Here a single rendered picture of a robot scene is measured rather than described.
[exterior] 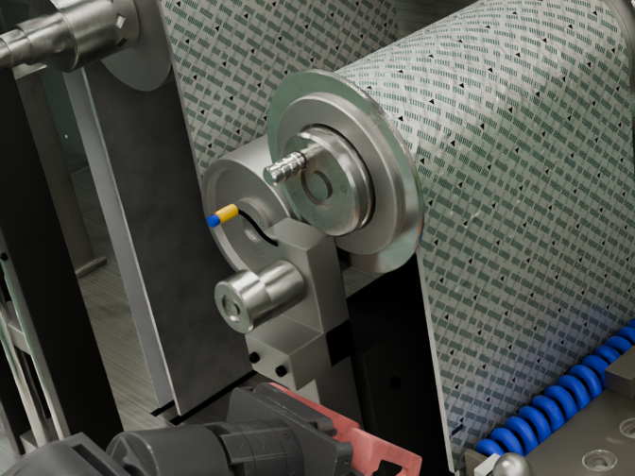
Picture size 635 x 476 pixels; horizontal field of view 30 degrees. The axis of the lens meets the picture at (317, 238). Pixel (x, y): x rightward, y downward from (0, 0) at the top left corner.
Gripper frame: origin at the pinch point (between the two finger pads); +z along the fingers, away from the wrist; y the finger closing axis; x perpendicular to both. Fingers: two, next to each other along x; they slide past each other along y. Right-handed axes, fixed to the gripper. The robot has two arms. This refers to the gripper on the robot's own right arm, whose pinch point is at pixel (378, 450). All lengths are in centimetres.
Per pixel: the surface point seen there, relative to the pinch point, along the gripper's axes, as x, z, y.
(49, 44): 21.1, -11.3, -30.6
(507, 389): 3.0, 13.9, -1.1
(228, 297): 7.2, -5.9, -11.0
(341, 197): 15.8, -3.1, -5.0
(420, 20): 29, 29, -32
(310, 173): 16.7, -3.2, -8.2
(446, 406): 2.2, 7.1, -1.0
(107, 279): -9, 25, -72
